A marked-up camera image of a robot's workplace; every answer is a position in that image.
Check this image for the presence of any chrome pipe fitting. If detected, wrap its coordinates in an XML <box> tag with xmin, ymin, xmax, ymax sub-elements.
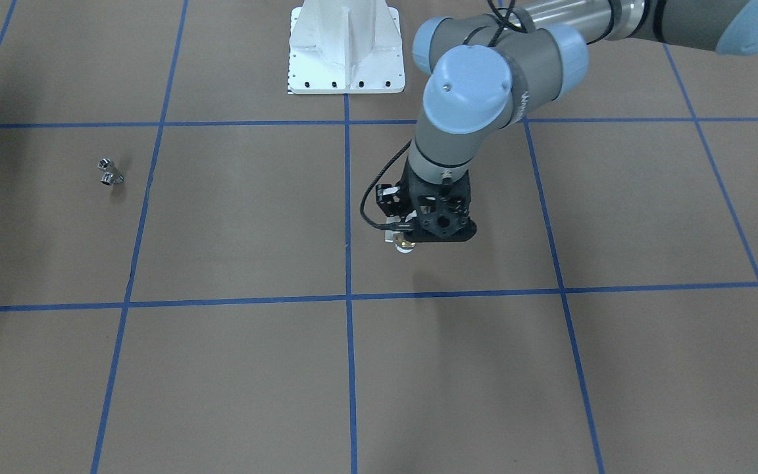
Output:
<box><xmin>97</xmin><ymin>158</ymin><xmax>124</xmax><ymax>186</ymax></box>

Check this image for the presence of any black camera cable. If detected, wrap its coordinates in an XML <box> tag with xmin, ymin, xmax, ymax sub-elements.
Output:
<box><xmin>360</xmin><ymin>0</ymin><xmax>538</xmax><ymax>231</ymax></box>

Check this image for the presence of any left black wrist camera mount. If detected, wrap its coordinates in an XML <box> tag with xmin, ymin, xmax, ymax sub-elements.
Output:
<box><xmin>404</xmin><ymin>173</ymin><xmax>478</xmax><ymax>243</ymax></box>

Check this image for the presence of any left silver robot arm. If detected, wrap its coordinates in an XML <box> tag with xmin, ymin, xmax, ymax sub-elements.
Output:
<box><xmin>361</xmin><ymin>1</ymin><xmax>758</xmax><ymax>243</ymax></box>

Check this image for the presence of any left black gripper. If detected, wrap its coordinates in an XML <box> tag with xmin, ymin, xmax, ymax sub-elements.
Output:
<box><xmin>376</xmin><ymin>165</ymin><xmax>418</xmax><ymax>231</ymax></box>

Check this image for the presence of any white brass PPR valve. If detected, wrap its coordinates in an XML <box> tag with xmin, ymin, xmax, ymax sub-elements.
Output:
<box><xmin>386</xmin><ymin>230</ymin><xmax>416</xmax><ymax>254</ymax></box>

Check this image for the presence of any white pedestal column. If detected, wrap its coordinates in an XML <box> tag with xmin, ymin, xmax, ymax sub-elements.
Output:
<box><xmin>287</xmin><ymin>1</ymin><xmax>406</xmax><ymax>94</ymax></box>

